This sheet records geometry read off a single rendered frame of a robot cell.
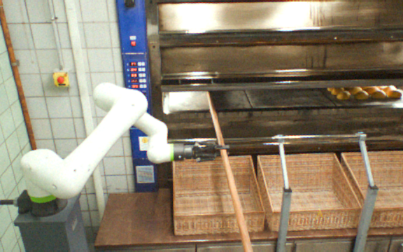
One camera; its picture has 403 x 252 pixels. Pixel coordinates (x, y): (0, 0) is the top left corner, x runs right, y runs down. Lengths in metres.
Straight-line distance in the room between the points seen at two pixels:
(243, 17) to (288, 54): 0.38
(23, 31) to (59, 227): 1.28
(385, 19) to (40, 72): 2.13
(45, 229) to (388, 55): 2.19
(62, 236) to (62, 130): 1.11
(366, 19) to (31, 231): 2.13
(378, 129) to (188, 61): 1.41
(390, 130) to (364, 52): 0.62
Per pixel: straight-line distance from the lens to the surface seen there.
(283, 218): 2.20
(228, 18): 2.27
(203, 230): 2.32
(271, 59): 2.38
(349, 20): 2.47
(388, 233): 2.60
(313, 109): 2.58
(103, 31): 2.31
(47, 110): 2.57
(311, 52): 2.45
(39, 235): 1.66
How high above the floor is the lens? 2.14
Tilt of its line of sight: 25 degrees down
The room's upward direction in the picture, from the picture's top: 1 degrees counter-clockwise
